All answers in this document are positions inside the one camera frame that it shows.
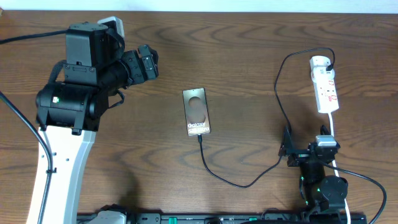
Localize black USB charging cable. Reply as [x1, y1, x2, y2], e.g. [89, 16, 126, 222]
[197, 47, 336, 189]

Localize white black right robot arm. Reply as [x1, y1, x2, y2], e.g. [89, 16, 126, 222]
[279, 126, 348, 219]

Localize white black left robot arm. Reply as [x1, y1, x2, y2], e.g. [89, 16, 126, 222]
[27, 17, 159, 223]

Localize white power strip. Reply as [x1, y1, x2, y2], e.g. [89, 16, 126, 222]
[311, 67, 339, 114]

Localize white power strip cord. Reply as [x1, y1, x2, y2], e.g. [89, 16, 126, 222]
[327, 112, 351, 224]

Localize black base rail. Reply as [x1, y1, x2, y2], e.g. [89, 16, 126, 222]
[77, 212, 367, 224]

